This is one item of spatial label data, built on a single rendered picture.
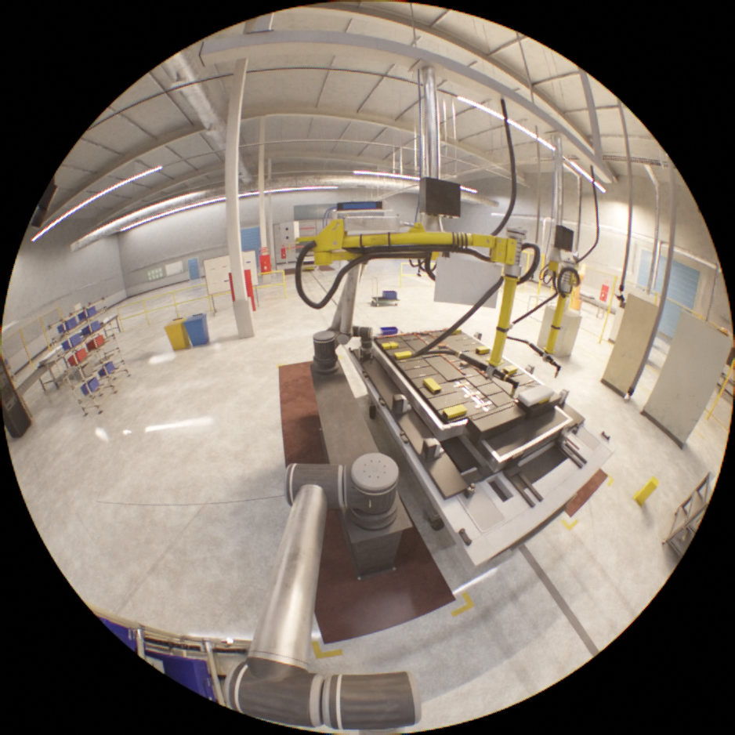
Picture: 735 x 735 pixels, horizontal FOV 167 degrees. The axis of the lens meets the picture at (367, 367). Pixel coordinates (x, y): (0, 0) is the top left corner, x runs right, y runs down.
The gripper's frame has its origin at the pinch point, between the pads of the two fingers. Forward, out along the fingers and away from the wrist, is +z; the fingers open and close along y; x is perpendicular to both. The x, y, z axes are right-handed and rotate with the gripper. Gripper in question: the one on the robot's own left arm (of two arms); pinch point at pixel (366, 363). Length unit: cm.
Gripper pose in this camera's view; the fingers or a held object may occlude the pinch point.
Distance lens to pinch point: 248.8
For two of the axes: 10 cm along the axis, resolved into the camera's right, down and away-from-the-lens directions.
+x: 2.8, 4.7, -8.4
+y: -9.6, 1.4, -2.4
